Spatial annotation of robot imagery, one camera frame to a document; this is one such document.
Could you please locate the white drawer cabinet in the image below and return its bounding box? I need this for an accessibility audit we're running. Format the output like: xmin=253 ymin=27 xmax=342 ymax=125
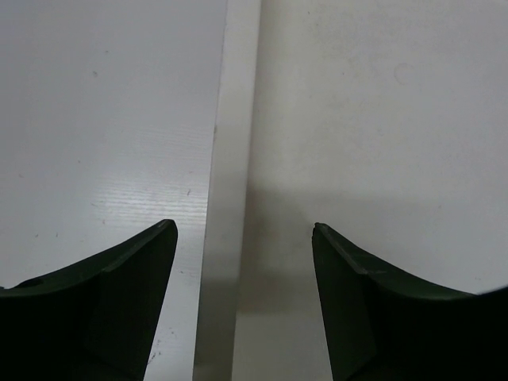
xmin=193 ymin=1 xmax=507 ymax=380

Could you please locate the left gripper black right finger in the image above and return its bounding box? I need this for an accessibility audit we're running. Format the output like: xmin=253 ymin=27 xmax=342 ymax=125
xmin=312 ymin=223 xmax=507 ymax=380

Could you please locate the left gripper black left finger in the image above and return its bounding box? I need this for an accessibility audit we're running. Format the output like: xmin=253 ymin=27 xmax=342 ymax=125
xmin=1 ymin=219 xmax=177 ymax=380

